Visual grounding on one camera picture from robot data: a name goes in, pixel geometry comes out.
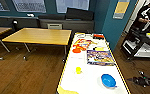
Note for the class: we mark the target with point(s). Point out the blue plastic bowl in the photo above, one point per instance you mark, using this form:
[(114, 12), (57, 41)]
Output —
[(108, 81)]

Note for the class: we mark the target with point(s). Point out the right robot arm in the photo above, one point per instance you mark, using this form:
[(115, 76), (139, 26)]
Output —
[(146, 81)]

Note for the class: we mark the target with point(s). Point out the grey sofa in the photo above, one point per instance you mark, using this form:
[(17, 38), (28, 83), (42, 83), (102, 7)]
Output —
[(74, 26)]

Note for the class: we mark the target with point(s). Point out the yellow card pile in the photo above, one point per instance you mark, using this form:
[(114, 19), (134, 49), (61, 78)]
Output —
[(100, 48)]

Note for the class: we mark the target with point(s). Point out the red black game box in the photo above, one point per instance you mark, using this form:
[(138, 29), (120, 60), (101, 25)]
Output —
[(98, 36)]

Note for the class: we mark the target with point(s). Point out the white vent panel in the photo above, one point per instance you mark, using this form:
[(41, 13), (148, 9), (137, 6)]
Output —
[(55, 26)]

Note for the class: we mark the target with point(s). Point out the white air hockey table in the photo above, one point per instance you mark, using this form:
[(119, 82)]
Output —
[(91, 76)]

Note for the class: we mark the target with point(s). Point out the black sofa cushion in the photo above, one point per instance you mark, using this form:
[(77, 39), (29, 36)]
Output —
[(79, 14)]

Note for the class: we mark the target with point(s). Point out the large wooden table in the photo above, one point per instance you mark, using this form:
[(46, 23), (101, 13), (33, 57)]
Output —
[(37, 36)]

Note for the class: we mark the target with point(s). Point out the white object on ledge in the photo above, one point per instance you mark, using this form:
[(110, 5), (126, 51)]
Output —
[(30, 15)]

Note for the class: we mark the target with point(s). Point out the black wheeled cart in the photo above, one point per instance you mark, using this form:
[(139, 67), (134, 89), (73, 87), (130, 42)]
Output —
[(137, 46)]

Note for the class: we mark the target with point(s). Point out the dark bench sofa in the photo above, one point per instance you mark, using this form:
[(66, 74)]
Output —
[(2, 21)]

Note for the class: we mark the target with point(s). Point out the person in black jacket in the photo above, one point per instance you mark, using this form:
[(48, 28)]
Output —
[(147, 15)]

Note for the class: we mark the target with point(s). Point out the yellow wall poster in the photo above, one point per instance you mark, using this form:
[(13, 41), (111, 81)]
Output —
[(121, 9)]

